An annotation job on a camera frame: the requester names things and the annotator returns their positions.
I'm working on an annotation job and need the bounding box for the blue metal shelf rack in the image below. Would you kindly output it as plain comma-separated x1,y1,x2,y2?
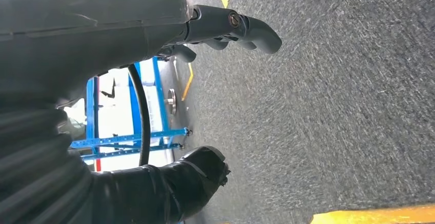
69,56,193,164

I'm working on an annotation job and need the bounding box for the black stanchion with chrome base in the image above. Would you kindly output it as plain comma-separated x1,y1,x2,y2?
164,88,177,115

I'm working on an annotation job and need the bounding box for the red barrier belt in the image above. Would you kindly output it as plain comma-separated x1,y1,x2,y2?
93,76,102,172

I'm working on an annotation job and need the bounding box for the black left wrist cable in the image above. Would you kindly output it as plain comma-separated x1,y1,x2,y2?
127,63,151,167

